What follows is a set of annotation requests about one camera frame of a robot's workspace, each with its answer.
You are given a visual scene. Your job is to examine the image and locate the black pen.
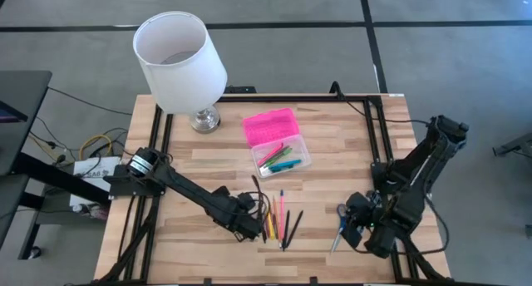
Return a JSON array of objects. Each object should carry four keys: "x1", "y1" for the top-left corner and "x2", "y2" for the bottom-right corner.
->
[
  {"x1": 283, "y1": 210, "x2": 291, "y2": 253},
  {"x1": 289, "y1": 210, "x2": 304, "y2": 239}
]

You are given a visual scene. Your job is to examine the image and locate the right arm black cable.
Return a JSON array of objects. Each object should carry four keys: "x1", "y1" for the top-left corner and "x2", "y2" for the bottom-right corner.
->
[{"x1": 329, "y1": 81, "x2": 433, "y2": 127}]

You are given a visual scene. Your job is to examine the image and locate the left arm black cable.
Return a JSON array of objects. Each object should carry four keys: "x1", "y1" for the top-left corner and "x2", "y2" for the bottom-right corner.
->
[{"x1": 248, "y1": 175, "x2": 272, "y2": 225}]

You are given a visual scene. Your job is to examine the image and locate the grey chair base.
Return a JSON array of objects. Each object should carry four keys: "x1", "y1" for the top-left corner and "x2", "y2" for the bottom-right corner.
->
[{"x1": 492, "y1": 131, "x2": 532, "y2": 159}]

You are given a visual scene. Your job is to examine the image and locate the colourful plastic bag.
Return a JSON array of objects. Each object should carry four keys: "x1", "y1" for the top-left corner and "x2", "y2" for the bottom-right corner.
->
[{"x1": 73, "y1": 202, "x2": 111, "y2": 221}]

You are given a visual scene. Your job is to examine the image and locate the white cardboard box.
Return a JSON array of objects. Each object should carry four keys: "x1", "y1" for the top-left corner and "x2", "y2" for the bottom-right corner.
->
[{"x1": 68, "y1": 155, "x2": 122, "y2": 208}]

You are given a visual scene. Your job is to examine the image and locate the blue handled scissors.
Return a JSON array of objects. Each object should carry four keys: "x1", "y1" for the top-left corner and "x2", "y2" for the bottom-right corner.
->
[{"x1": 330, "y1": 202, "x2": 348, "y2": 254}]

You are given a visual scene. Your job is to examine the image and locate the teal blue pen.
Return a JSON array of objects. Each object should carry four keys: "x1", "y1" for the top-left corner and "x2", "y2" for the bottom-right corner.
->
[{"x1": 269, "y1": 159, "x2": 303, "y2": 173}]

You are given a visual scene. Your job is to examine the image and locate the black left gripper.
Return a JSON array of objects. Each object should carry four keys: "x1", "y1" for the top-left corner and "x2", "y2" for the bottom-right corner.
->
[{"x1": 215, "y1": 185, "x2": 264, "y2": 243}]

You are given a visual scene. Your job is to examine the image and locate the black mount block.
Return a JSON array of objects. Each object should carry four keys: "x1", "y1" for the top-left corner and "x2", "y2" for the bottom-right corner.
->
[{"x1": 224, "y1": 85, "x2": 258, "y2": 95}]

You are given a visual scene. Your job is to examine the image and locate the black floor cable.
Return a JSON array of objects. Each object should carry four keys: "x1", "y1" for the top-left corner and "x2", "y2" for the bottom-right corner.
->
[{"x1": 47, "y1": 86, "x2": 133, "y2": 116}]

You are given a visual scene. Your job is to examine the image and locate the white shade silver table lamp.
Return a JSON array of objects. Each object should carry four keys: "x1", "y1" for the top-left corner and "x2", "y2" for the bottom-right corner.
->
[{"x1": 132, "y1": 10, "x2": 229, "y2": 134}]

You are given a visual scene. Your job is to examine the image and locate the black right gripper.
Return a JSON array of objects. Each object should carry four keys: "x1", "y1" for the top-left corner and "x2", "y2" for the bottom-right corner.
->
[{"x1": 341, "y1": 192, "x2": 377, "y2": 250}]

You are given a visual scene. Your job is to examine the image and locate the black desk leg frame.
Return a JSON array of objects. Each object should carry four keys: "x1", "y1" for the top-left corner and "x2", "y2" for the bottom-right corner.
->
[{"x1": 14, "y1": 151, "x2": 112, "y2": 261}]

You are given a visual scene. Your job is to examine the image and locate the clear supply box pink lid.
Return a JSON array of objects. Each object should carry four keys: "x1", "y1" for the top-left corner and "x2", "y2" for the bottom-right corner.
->
[{"x1": 242, "y1": 107, "x2": 313, "y2": 180}]

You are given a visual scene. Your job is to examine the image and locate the dark laptop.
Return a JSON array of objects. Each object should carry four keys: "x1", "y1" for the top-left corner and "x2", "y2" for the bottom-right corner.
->
[{"x1": 0, "y1": 100, "x2": 29, "y2": 124}]

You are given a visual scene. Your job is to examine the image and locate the orange pencil red eraser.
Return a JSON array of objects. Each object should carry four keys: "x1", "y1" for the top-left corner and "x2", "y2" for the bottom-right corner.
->
[{"x1": 271, "y1": 195, "x2": 281, "y2": 238}]

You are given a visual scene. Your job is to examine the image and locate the black desk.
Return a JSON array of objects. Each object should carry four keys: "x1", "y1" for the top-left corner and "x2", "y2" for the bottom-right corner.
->
[{"x1": 0, "y1": 69, "x2": 53, "y2": 248}]

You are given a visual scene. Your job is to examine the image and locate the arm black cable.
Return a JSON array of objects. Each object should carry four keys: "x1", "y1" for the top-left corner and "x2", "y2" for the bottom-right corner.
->
[
  {"x1": 329, "y1": 81, "x2": 433, "y2": 127},
  {"x1": 248, "y1": 175, "x2": 272, "y2": 225}
]

